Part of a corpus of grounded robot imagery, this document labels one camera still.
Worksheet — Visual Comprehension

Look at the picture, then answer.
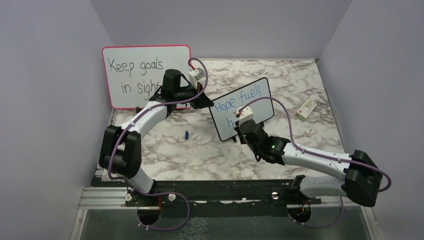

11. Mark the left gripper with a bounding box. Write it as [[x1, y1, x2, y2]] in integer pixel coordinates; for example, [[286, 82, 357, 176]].
[[174, 81, 214, 110]]

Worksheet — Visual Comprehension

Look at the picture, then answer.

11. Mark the black framed whiteboard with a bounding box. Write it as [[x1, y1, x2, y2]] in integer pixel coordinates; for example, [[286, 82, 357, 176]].
[[209, 77, 275, 142]]

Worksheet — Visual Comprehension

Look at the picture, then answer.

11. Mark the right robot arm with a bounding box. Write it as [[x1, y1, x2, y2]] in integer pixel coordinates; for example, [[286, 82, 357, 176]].
[[234, 119, 383, 207]]

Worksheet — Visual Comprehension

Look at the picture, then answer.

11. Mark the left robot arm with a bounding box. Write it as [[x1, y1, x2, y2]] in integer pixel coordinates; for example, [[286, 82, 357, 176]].
[[98, 68, 213, 206]]

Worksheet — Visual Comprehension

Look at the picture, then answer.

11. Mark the pink framed whiteboard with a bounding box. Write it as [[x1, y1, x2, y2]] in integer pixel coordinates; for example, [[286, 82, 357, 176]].
[[101, 44, 192, 109]]

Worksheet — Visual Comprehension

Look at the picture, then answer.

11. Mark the small white card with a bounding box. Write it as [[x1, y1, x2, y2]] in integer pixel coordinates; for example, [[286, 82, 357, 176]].
[[304, 126, 318, 136]]

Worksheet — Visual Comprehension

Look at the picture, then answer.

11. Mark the white green eraser box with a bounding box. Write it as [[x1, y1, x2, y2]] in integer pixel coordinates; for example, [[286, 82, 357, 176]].
[[295, 98, 317, 121]]

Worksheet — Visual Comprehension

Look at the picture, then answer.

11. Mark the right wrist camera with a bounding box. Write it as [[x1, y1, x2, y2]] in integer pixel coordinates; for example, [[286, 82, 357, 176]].
[[234, 106, 253, 126]]

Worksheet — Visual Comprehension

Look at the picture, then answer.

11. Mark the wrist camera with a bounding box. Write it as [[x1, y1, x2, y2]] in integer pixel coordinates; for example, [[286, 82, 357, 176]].
[[234, 106, 253, 126], [188, 68, 205, 86]]

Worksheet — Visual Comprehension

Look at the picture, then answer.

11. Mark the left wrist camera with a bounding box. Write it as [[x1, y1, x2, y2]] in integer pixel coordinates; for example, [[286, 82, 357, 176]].
[[188, 68, 205, 86]]

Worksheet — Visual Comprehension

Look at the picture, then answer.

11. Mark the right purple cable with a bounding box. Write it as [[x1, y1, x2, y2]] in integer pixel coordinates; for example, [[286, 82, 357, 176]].
[[236, 96, 393, 229]]

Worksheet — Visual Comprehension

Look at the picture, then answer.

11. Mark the purple cable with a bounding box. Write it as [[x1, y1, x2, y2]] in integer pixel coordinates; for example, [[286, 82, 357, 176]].
[[236, 96, 393, 229], [107, 57, 209, 232]]

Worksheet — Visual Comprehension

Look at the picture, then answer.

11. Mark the black metal base rail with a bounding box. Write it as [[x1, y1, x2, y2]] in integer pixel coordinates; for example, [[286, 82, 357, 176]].
[[78, 178, 339, 218]]

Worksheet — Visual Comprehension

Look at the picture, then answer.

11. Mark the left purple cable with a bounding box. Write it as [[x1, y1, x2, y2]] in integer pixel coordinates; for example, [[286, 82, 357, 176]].
[[107, 57, 209, 232]]

